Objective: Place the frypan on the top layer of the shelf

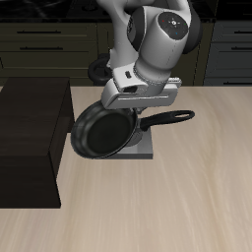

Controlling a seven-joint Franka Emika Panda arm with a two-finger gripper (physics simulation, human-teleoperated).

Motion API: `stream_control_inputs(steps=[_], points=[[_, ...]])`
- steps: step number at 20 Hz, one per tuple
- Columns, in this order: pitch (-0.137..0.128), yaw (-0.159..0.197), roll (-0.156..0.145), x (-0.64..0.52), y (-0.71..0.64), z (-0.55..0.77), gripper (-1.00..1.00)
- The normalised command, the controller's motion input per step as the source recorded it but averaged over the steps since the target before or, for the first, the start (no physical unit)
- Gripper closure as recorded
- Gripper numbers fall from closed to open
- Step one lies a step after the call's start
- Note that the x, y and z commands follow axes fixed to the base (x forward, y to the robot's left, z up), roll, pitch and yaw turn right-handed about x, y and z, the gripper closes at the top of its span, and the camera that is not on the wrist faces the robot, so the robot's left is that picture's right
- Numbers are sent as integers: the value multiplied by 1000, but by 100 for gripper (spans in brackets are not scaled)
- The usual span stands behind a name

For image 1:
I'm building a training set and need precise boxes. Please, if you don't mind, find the dark grey kitchen cupboard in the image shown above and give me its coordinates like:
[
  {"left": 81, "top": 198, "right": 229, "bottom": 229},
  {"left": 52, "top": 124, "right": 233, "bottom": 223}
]
[{"left": 202, "top": 20, "right": 252, "bottom": 88}]

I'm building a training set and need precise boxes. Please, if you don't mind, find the black kitchen countertop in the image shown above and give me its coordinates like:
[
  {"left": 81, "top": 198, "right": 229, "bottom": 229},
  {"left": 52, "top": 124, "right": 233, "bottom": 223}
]
[{"left": 0, "top": 0, "right": 252, "bottom": 24}]

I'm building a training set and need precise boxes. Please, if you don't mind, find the black frying pan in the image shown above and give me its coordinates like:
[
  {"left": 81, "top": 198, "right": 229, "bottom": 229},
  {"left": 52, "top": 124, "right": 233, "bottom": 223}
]
[{"left": 70, "top": 99, "right": 196, "bottom": 160}]

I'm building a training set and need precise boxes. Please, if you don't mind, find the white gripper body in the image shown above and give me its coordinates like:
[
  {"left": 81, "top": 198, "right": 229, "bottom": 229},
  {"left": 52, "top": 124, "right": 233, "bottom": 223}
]
[{"left": 100, "top": 77, "right": 183, "bottom": 110}]

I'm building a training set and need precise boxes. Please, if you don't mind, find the dark wooden cabinet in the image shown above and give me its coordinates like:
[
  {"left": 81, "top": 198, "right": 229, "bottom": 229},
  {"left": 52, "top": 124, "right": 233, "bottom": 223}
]
[{"left": 0, "top": 77, "right": 76, "bottom": 210}]

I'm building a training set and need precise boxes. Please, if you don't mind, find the dark olive kitchen cupboard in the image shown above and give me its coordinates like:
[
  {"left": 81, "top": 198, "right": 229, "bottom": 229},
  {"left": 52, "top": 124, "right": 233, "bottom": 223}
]
[{"left": 0, "top": 21, "right": 116, "bottom": 88}]

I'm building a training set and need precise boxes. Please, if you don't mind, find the grey stove plate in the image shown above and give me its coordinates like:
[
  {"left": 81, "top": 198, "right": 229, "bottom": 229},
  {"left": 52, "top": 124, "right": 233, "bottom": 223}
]
[{"left": 110, "top": 125, "right": 155, "bottom": 160}]

